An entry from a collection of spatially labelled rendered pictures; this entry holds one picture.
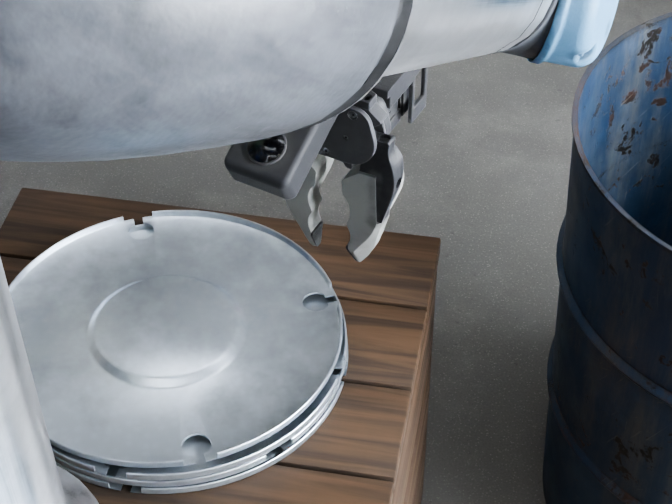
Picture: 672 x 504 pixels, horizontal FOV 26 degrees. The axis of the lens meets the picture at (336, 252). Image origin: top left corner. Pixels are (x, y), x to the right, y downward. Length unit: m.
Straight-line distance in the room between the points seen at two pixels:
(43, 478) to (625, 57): 0.89
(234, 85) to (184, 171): 1.58
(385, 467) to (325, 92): 0.76
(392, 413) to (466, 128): 0.91
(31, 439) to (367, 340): 0.67
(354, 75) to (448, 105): 1.66
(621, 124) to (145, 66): 1.10
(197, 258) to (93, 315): 0.11
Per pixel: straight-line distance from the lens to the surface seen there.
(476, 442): 1.62
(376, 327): 1.24
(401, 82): 0.95
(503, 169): 1.96
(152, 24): 0.35
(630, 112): 1.44
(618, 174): 1.48
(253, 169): 0.88
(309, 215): 1.01
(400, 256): 1.31
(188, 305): 1.22
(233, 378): 1.17
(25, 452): 0.59
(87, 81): 0.36
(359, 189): 0.97
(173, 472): 1.12
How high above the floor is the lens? 1.24
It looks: 43 degrees down
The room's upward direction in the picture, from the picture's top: straight up
